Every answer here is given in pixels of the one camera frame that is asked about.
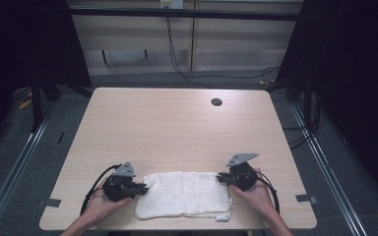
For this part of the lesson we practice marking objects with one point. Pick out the grey tape mark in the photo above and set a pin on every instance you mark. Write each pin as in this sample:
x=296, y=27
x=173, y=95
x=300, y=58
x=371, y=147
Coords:
x=305, y=198
x=53, y=202

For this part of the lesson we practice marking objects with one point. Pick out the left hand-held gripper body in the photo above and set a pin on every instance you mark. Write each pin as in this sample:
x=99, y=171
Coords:
x=119, y=188

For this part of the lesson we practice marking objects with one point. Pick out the black stand post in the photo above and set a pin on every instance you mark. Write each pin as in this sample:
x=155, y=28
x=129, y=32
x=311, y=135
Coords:
x=36, y=105

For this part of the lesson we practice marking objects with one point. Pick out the aluminium floor rail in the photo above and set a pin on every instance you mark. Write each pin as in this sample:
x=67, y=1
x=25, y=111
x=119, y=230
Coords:
x=10, y=178
x=328, y=170

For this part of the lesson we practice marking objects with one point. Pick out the white wall socket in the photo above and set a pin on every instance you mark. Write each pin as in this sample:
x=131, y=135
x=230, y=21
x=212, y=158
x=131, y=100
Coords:
x=171, y=4

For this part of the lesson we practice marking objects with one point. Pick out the person's right hand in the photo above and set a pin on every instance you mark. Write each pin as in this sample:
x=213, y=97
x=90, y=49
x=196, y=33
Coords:
x=257, y=196

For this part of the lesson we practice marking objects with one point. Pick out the white muslin cloth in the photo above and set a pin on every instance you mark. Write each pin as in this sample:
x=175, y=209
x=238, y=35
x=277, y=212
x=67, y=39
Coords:
x=183, y=193

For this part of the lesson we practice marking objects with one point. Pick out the black horizontal frame bar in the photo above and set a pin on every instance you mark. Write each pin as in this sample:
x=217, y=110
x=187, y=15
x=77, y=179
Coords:
x=177, y=13

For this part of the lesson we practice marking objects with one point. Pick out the black curtain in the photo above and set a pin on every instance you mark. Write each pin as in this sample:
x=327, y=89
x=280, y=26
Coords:
x=351, y=65
x=29, y=39

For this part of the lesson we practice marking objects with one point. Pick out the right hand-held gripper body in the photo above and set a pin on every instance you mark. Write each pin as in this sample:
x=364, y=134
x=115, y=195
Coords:
x=242, y=173

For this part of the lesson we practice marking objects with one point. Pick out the yellow floor object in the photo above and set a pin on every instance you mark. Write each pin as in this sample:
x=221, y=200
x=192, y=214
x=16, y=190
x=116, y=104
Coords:
x=24, y=104

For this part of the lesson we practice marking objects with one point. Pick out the person's left hand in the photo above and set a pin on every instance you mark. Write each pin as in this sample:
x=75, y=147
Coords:
x=103, y=206

